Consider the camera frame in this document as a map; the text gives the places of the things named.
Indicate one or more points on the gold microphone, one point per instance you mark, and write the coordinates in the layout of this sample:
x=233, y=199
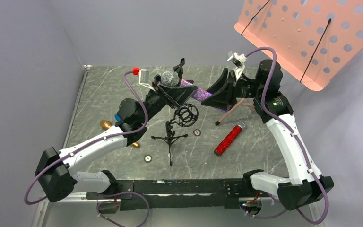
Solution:
x=106, y=124

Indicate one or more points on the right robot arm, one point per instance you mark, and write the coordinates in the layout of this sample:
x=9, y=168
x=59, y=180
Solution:
x=305, y=184

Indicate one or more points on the purple glitter microphone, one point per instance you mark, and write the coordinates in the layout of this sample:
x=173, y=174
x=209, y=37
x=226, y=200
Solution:
x=170, y=79

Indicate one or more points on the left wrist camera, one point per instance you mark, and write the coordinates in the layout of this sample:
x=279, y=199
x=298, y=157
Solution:
x=143, y=77

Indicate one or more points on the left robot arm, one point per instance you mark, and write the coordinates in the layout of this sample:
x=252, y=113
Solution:
x=59, y=173

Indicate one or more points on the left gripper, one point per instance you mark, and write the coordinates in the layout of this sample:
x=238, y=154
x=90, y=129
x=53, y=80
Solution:
x=159, y=91

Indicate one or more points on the pink music stand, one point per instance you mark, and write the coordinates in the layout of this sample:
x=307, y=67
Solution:
x=313, y=39

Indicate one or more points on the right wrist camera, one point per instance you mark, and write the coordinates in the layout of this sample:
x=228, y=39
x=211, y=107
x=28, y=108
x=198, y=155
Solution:
x=236, y=63

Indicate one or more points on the black round-base clip stand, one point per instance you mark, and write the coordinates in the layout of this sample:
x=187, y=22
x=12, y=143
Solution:
x=178, y=69

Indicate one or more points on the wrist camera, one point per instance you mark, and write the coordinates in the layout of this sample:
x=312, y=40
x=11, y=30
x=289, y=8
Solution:
x=236, y=63
x=143, y=77

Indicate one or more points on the brown poker chip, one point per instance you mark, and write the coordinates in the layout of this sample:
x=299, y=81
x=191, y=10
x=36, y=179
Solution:
x=197, y=132

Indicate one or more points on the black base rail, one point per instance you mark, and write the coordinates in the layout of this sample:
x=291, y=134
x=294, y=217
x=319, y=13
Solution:
x=227, y=193

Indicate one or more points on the red glitter microphone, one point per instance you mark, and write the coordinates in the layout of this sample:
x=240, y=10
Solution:
x=229, y=139

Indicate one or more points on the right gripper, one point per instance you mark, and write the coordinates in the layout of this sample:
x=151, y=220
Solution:
x=229, y=86

